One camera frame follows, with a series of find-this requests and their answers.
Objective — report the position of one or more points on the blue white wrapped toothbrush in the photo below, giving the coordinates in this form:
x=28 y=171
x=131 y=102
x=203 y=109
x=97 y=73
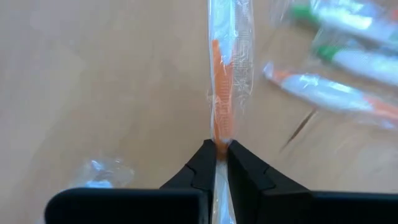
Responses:
x=99 y=174

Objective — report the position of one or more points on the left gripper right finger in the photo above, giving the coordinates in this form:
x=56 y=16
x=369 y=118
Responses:
x=248 y=180

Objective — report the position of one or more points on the orange white toothbrush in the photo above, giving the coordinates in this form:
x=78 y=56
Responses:
x=323 y=93
x=222 y=87

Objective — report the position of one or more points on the green white wrapped toothbrush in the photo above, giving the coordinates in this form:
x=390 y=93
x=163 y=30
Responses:
x=363 y=63
x=342 y=20

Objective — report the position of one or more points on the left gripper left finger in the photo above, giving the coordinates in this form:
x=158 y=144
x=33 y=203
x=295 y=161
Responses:
x=199 y=171

